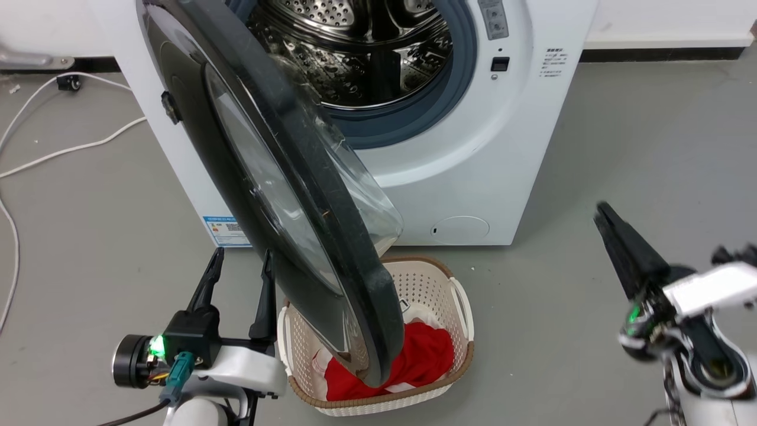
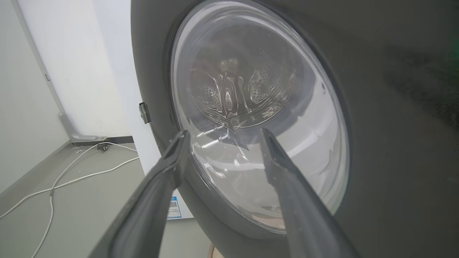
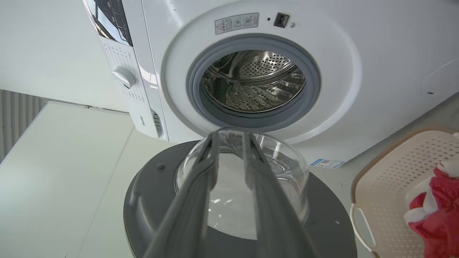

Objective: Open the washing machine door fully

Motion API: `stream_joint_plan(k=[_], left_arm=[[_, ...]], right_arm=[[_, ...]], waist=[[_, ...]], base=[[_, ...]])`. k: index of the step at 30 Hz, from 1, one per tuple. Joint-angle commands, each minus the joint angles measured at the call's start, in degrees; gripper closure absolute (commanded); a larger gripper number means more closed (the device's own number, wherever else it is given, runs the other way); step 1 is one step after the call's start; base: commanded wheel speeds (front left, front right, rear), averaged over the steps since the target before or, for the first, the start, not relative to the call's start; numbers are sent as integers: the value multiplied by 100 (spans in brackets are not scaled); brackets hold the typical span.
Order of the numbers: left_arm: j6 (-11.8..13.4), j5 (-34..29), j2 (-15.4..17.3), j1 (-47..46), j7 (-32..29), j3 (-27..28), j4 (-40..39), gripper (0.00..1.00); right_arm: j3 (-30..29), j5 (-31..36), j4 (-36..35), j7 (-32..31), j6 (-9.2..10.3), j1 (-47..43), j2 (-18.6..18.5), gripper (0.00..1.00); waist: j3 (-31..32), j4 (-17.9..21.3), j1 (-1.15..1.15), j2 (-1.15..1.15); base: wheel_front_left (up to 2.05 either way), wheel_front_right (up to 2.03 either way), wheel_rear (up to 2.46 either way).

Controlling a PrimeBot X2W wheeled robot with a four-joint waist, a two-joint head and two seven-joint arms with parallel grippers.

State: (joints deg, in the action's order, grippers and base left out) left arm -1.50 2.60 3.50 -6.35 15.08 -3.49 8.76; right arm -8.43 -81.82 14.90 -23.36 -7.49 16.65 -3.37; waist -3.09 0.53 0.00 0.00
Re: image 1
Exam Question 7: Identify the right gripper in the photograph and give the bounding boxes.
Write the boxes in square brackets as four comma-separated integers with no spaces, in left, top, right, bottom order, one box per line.
[594,201,757,363]

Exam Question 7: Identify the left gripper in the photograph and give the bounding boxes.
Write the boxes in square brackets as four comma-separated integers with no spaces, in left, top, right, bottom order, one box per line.
[112,247,289,398]

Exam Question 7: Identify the dark round washing machine door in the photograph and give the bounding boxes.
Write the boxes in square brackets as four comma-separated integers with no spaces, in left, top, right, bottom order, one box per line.
[135,0,406,389]

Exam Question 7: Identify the white front-load washing machine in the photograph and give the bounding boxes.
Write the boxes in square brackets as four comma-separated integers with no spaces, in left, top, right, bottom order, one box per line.
[89,0,599,249]

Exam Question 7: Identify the black door hinge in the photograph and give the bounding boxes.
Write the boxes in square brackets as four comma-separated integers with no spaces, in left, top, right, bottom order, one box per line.
[160,90,182,125]

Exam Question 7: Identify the blue-grey rubber door gasket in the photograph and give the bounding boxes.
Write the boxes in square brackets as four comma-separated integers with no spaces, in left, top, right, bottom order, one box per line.
[227,0,479,150]

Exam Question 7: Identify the blue energy label sticker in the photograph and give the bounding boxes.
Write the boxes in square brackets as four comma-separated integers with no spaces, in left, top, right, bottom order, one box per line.
[202,215,253,249]

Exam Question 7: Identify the round white filter cover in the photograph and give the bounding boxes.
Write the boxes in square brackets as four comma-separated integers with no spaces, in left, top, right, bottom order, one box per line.
[430,215,491,245]

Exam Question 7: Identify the cream woven laundry basket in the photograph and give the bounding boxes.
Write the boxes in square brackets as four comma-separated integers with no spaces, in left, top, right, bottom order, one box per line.
[276,255,476,417]

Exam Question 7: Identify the white garment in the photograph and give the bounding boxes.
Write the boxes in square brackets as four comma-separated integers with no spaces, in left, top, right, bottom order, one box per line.
[405,304,445,333]

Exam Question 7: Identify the black baseboard strip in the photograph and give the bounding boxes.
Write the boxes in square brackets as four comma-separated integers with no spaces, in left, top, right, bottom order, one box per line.
[579,47,747,63]

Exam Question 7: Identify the red garment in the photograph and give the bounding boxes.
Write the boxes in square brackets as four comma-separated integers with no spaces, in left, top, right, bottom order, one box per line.
[325,321,455,402]

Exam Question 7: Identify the grey control label strip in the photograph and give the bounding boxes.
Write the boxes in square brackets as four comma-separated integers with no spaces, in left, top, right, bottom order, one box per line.
[477,0,510,41]

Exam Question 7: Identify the steel perforated washer drum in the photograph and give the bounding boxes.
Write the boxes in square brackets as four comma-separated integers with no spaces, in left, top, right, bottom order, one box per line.
[245,0,454,111]

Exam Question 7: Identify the grey metal base foot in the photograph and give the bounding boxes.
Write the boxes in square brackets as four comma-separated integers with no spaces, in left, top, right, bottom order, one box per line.
[0,46,75,71]

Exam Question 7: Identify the teal cable connector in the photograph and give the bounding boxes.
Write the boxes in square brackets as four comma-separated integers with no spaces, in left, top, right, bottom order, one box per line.
[159,350,196,406]

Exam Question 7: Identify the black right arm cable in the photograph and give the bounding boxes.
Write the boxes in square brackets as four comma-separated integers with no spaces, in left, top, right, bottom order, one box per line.
[641,354,688,426]

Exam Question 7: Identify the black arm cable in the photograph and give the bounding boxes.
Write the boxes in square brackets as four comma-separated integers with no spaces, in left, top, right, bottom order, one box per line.
[641,354,688,426]
[93,399,173,426]

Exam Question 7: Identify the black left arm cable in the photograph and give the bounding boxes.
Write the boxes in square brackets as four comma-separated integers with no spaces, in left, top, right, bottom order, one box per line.
[93,399,173,426]

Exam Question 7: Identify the white floor cable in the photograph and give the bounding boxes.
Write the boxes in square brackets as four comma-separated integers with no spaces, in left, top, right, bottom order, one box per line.
[0,196,21,333]
[0,116,148,179]
[0,71,134,153]

